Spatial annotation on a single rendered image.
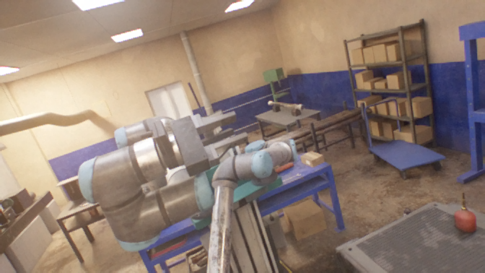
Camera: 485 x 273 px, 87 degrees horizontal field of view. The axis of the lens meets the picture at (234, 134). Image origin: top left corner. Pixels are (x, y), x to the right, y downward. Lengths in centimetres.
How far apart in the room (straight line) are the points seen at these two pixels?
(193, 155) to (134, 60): 724
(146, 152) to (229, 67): 744
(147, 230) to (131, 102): 719
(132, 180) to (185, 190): 12
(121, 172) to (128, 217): 10
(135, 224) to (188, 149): 19
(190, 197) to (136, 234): 13
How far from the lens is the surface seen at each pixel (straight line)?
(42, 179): 856
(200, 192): 60
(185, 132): 59
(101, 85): 784
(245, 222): 211
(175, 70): 770
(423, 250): 129
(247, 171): 111
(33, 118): 612
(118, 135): 113
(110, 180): 58
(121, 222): 61
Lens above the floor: 221
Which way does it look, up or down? 15 degrees down
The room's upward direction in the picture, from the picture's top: 18 degrees counter-clockwise
